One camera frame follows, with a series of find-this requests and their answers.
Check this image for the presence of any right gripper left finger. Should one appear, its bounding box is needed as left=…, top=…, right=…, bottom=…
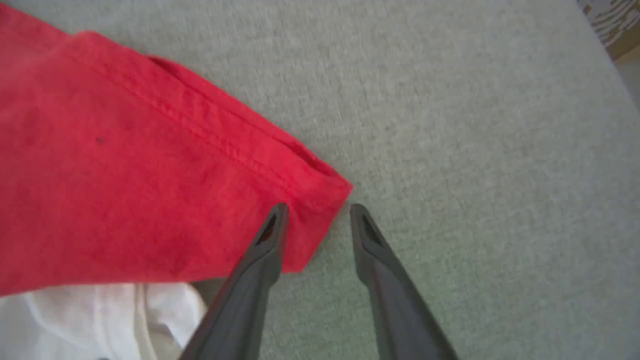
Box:
left=178, top=202, right=290, bottom=360

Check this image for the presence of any grey-green fabric sofa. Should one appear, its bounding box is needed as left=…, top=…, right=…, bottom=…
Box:
left=0, top=0, right=640, bottom=360

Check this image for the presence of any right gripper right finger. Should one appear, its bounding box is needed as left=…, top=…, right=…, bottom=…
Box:
left=349, top=203, right=459, bottom=360

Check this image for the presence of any red and white garment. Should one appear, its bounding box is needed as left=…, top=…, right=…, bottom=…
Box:
left=0, top=0, right=355, bottom=360

